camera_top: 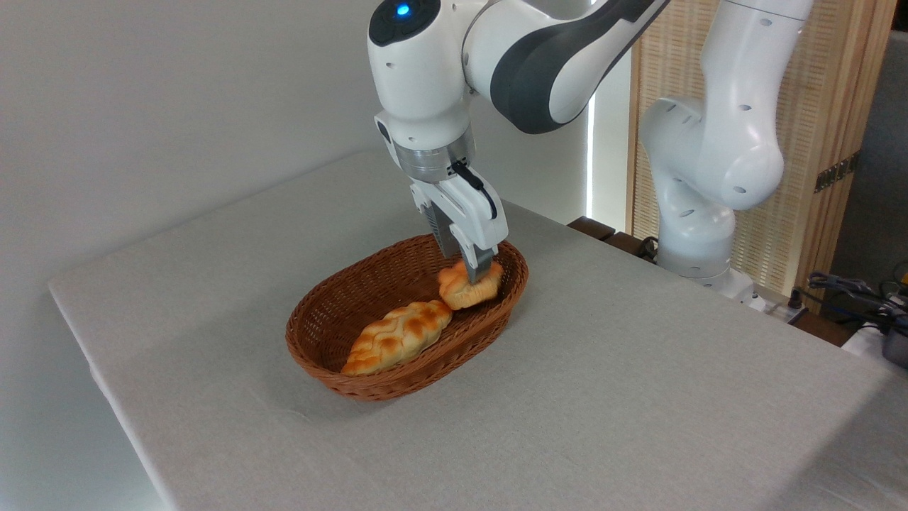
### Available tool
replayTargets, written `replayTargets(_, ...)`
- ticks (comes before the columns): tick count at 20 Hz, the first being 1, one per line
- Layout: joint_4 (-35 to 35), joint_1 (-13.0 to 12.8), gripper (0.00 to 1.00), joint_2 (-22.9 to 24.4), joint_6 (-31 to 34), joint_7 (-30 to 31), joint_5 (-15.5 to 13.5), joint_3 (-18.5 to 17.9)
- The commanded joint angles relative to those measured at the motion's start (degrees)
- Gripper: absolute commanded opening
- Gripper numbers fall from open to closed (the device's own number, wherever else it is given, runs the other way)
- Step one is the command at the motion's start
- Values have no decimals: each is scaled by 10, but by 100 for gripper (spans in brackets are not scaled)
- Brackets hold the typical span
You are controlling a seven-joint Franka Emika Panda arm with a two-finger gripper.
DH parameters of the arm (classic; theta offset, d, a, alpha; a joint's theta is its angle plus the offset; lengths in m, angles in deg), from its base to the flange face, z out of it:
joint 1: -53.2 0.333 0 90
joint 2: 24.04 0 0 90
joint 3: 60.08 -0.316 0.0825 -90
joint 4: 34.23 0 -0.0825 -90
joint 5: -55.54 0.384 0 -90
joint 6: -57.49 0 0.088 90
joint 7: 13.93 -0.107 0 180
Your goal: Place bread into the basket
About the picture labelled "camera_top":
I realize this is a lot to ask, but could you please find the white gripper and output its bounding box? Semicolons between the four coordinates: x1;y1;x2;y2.
409;167;510;285

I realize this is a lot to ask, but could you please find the round orange muffin bread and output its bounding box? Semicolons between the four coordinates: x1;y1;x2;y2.
437;258;505;311

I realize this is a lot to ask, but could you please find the long braided bread loaf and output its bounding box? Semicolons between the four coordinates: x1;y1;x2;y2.
340;300;454;377

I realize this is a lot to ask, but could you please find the brown oval wicker basket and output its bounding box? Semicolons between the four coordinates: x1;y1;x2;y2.
285;233;530;402

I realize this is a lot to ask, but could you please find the grey tablecloth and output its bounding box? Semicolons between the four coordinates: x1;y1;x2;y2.
48;148;908;511

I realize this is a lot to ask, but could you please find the dark metal screen hinge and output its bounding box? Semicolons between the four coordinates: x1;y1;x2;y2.
814;152;861;194

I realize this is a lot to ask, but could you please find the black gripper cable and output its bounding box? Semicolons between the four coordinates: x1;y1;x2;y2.
448;161;499;220

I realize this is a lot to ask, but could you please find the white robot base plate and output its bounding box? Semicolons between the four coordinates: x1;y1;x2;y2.
699;268;809;324

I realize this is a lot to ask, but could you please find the black cable bundle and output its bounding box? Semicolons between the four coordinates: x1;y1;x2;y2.
789;264;908;336

